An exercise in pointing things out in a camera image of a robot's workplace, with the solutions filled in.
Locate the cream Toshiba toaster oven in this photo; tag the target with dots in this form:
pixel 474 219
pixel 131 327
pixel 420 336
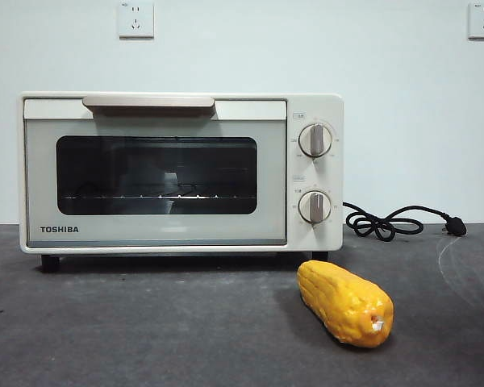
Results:
pixel 314 105

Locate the yellow corn cob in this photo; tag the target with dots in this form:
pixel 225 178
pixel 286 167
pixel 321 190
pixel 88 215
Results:
pixel 343 302

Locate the cream temperature knob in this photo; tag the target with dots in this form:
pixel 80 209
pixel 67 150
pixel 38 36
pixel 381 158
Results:
pixel 315 140

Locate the cream timer knob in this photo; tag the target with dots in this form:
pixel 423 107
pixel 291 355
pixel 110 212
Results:
pixel 314 207

